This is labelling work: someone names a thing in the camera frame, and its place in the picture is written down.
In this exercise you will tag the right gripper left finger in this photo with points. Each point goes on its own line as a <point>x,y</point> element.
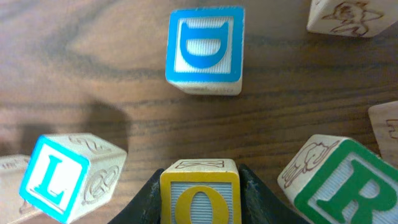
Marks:
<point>145,207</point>

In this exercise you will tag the yellow O block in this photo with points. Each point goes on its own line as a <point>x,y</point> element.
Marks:
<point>201,191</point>

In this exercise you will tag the green R block upper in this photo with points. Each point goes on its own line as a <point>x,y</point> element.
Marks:
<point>335,179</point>

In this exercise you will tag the blue L block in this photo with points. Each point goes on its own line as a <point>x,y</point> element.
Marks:
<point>70,175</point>

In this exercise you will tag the blue D block lower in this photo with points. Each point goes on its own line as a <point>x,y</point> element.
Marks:
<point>383,119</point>

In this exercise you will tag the blue D block top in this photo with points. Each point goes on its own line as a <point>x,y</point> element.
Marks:
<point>205,50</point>

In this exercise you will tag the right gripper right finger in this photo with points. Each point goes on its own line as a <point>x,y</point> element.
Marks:
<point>259,205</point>

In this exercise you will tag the blue d block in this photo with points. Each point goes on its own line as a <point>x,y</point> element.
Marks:
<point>383,119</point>
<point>205,50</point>

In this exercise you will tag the red I block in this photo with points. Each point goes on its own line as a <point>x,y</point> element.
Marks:
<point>353,18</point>

